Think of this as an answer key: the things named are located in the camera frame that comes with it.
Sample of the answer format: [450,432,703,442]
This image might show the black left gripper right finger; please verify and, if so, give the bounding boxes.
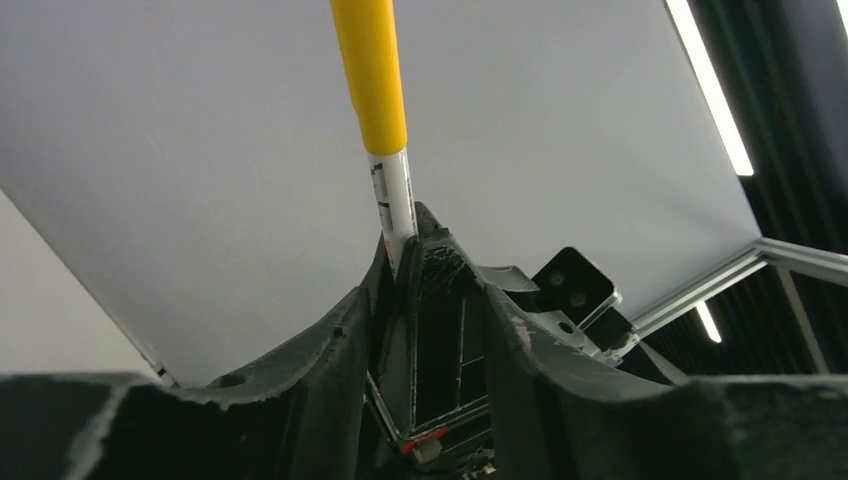
[484,287,847,479]

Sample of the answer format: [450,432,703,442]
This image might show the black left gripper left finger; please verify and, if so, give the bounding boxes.
[1,287,370,479]

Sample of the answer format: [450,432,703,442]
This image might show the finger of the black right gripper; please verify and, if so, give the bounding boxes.
[370,202,490,458]
[361,236,395,371]

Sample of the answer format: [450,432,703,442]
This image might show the yellow marker cap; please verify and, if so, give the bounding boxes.
[330,0,408,156]

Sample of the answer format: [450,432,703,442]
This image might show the white marker pen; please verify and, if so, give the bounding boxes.
[369,147,418,277]

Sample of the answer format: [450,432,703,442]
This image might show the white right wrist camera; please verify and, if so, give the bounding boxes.
[476,246,641,366]

